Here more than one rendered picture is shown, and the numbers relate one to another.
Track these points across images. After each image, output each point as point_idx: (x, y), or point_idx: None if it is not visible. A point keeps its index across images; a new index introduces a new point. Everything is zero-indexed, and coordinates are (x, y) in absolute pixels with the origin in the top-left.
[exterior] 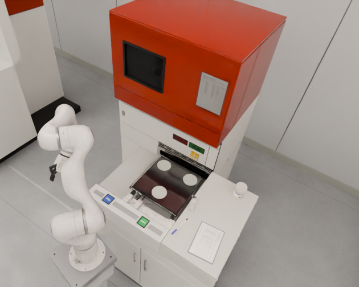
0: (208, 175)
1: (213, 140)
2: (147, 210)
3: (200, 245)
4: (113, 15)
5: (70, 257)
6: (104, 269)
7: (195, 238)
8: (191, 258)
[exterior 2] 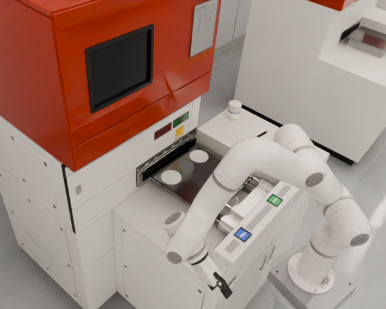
0: (196, 137)
1: (206, 84)
2: (243, 205)
3: None
4: (64, 15)
5: (320, 290)
6: None
7: None
8: None
